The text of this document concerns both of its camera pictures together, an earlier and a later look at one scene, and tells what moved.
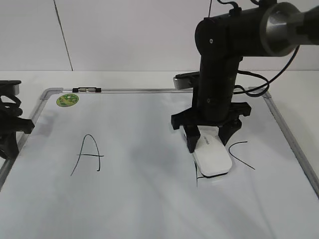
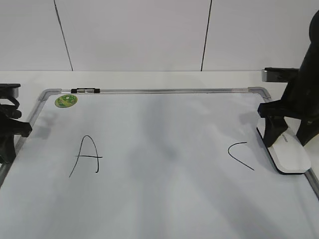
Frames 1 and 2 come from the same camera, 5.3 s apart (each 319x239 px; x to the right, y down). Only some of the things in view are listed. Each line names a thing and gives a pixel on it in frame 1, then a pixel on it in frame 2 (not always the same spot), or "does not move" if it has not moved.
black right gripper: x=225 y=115 → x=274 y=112
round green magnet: x=67 y=100 does not move
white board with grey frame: x=108 y=165 does not move
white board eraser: x=211 y=155 → x=288 y=154
